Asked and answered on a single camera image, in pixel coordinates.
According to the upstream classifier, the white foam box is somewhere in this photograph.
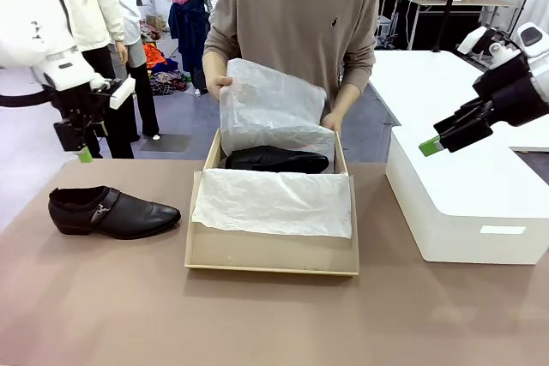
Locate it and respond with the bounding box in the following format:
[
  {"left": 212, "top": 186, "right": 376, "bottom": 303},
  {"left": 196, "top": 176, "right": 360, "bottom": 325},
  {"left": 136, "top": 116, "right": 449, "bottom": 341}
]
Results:
[{"left": 384, "top": 124, "right": 549, "bottom": 265}]

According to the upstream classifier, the black leather buckle shoe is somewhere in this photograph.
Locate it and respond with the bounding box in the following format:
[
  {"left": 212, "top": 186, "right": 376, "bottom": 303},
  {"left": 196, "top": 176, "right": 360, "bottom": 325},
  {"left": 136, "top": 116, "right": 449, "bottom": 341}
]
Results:
[
  {"left": 223, "top": 145, "right": 330, "bottom": 174},
  {"left": 47, "top": 185, "right": 182, "bottom": 241}
]

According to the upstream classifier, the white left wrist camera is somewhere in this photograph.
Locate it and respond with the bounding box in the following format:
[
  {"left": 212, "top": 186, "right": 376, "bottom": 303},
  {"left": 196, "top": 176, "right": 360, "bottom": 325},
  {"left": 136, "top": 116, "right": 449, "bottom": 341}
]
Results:
[{"left": 109, "top": 76, "right": 136, "bottom": 111}]

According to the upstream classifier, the large white table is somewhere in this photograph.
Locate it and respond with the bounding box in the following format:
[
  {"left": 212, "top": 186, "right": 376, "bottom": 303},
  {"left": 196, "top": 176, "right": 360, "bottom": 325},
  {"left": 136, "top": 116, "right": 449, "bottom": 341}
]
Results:
[{"left": 368, "top": 49, "right": 549, "bottom": 149}]

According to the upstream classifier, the brown background workbench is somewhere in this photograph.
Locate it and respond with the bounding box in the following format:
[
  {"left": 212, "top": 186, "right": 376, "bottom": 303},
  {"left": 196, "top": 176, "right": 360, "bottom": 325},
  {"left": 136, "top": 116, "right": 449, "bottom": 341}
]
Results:
[{"left": 405, "top": 0, "right": 520, "bottom": 52}]

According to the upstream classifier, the person's right forearm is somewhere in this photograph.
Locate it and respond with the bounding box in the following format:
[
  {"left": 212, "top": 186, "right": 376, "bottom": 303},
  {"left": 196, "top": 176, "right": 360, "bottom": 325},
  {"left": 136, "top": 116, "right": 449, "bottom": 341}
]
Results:
[{"left": 202, "top": 51, "right": 224, "bottom": 82}]

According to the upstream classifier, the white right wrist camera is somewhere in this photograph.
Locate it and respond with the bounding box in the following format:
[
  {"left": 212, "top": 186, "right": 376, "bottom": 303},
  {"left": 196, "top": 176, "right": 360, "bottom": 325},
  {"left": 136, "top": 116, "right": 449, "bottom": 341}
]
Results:
[{"left": 455, "top": 26, "right": 491, "bottom": 58}]

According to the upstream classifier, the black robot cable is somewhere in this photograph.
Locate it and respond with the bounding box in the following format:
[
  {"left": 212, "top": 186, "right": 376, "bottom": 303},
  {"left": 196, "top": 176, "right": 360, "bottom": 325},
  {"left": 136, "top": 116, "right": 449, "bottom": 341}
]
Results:
[{"left": 0, "top": 89, "right": 59, "bottom": 109}]

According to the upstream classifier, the person's beige sweater torso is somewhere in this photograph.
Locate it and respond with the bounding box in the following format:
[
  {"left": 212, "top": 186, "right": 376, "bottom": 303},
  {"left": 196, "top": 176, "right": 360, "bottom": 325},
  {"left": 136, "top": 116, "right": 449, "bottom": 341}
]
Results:
[{"left": 203, "top": 0, "right": 381, "bottom": 115}]

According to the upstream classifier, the colourful clothes pile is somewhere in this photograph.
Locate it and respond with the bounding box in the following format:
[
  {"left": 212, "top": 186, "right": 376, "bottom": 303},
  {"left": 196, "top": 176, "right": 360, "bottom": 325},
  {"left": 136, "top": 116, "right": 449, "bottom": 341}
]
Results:
[{"left": 140, "top": 14, "right": 190, "bottom": 97}]

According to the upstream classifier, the person's left forearm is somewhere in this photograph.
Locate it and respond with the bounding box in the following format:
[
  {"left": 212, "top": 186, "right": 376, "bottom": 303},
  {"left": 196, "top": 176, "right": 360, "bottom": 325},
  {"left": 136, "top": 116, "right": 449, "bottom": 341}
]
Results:
[{"left": 332, "top": 81, "right": 362, "bottom": 121}]

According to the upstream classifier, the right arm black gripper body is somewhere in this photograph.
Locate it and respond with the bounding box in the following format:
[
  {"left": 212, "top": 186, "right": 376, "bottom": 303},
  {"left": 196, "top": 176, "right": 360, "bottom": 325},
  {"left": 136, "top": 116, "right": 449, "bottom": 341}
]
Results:
[{"left": 472, "top": 56, "right": 549, "bottom": 128}]

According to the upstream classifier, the person's right hand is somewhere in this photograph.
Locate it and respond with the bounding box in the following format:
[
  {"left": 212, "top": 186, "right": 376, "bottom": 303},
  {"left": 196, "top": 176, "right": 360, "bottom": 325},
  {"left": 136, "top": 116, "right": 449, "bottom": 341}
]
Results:
[{"left": 205, "top": 75, "right": 235, "bottom": 101}]

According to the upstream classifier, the black tripod pole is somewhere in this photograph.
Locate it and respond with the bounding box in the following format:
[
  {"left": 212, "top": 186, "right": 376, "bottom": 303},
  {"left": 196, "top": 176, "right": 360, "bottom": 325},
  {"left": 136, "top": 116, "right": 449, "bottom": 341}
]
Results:
[{"left": 430, "top": 0, "right": 463, "bottom": 54}]

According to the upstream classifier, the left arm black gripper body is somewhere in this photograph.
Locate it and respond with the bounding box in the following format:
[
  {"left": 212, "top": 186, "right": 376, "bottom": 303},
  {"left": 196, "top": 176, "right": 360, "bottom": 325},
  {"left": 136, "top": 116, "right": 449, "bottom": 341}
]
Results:
[{"left": 51, "top": 78, "right": 113, "bottom": 127}]

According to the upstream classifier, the person's left hand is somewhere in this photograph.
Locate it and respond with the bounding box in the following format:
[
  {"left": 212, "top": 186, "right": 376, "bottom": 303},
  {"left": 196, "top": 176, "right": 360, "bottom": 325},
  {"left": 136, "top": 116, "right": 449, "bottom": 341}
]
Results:
[{"left": 321, "top": 111, "right": 345, "bottom": 133}]

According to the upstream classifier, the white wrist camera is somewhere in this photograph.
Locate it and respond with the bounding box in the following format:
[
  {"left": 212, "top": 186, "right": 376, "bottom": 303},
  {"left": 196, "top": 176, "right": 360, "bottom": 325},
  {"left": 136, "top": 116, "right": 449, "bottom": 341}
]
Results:
[
  {"left": 109, "top": 76, "right": 136, "bottom": 111},
  {"left": 455, "top": 26, "right": 491, "bottom": 58}
]

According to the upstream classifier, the white computer case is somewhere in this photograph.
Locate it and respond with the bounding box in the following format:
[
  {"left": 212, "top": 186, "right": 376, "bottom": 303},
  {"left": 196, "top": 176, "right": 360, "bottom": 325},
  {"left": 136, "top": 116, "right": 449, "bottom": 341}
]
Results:
[{"left": 374, "top": 14, "right": 395, "bottom": 48}]

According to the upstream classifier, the brown cardboard shoe box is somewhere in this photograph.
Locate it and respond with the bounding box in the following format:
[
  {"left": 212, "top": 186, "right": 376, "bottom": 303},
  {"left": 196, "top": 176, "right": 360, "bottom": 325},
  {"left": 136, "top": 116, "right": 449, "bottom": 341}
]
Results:
[{"left": 184, "top": 128, "right": 360, "bottom": 277}]

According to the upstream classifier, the grey floor mat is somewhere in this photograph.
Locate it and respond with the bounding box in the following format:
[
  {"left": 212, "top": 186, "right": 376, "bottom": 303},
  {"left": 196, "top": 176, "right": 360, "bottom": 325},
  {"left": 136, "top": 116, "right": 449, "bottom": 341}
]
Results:
[{"left": 137, "top": 133, "right": 193, "bottom": 153}]

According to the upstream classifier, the blank white sticker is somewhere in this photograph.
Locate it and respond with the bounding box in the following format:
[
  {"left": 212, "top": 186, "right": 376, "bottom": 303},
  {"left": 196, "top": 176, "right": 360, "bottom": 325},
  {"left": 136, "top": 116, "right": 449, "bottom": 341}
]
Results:
[{"left": 480, "top": 225, "right": 528, "bottom": 236}]

